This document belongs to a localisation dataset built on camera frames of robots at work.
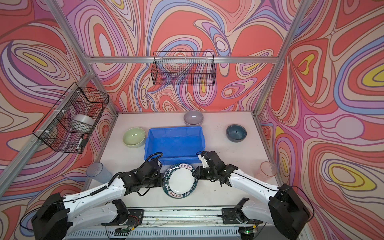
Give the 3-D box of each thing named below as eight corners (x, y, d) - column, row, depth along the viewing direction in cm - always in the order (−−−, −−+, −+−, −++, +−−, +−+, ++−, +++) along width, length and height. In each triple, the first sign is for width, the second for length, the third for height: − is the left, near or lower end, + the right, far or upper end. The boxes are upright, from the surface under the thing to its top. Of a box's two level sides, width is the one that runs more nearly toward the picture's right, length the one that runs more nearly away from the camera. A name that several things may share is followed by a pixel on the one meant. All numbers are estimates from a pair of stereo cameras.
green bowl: (123, 149, 100) (119, 144, 95) (129, 132, 109) (126, 127, 104) (144, 149, 100) (142, 144, 95) (148, 132, 109) (146, 127, 104)
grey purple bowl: (183, 129, 111) (183, 124, 107) (184, 115, 120) (184, 110, 116) (203, 129, 111) (203, 124, 107) (202, 115, 120) (202, 110, 116)
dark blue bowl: (227, 142, 103) (228, 137, 99) (225, 128, 111) (226, 124, 107) (246, 142, 103) (248, 137, 99) (242, 128, 111) (244, 124, 107)
